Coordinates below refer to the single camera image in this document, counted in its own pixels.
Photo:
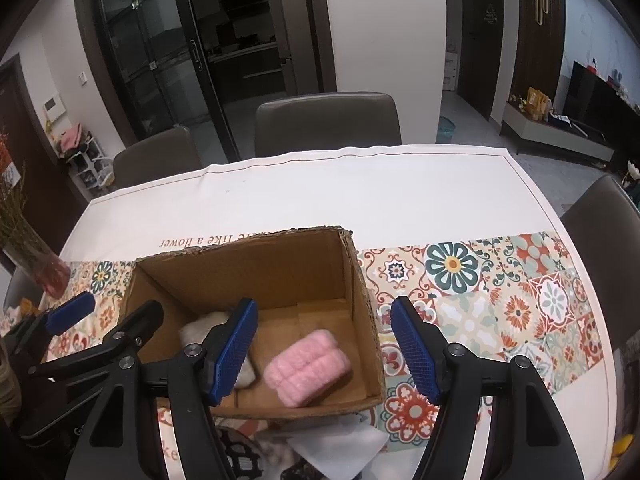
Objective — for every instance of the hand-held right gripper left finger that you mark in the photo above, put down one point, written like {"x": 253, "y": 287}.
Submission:
{"x": 232, "y": 355}

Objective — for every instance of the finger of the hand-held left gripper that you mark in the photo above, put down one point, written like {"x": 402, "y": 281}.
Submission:
{"x": 142, "y": 322}
{"x": 70, "y": 312}

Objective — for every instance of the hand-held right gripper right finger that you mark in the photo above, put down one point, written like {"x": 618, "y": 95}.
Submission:
{"x": 415, "y": 350}

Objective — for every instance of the white fluffy cloth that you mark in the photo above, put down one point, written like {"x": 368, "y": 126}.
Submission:
{"x": 200, "y": 327}

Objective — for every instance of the pink fluffy cloth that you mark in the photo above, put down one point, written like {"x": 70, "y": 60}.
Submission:
{"x": 305, "y": 365}

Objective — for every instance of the black white patterned cloth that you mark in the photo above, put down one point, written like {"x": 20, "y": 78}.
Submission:
{"x": 235, "y": 452}

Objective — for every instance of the cardboard box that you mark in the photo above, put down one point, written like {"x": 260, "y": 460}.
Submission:
{"x": 300, "y": 270}

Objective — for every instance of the thin white cloth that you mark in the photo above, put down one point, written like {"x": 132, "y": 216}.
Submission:
{"x": 340, "y": 445}

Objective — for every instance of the glass vase with dried flowers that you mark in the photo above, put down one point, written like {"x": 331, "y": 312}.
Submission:
{"x": 45, "y": 270}

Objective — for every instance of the grey dining chair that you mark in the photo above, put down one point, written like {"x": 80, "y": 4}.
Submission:
{"x": 155, "y": 160}
{"x": 605, "y": 240}
{"x": 17, "y": 287}
{"x": 325, "y": 125}

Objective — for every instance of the shoe rack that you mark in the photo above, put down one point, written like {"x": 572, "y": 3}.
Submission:
{"x": 87, "y": 165}

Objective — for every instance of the floral printed tablecloth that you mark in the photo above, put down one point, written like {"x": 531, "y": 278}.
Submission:
{"x": 350, "y": 195}

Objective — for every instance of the blue waste bin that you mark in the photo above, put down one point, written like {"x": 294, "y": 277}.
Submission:
{"x": 445, "y": 130}

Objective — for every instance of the yellow plush toy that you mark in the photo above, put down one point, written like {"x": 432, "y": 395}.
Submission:
{"x": 625, "y": 445}

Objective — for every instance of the white television cabinet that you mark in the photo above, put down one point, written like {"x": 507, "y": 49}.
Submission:
{"x": 550, "y": 135}

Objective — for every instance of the dark sliding glass door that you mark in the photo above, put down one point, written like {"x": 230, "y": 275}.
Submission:
{"x": 145, "y": 60}

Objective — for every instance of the yellow snack bags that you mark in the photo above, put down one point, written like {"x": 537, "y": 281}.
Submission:
{"x": 536, "y": 102}

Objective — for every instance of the white storage drawers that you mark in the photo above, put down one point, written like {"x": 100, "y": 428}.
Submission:
{"x": 450, "y": 72}

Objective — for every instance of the black television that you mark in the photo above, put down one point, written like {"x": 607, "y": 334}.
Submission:
{"x": 600, "y": 100}

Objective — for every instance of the white wall intercom panel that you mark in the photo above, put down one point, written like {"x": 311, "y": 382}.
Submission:
{"x": 54, "y": 108}

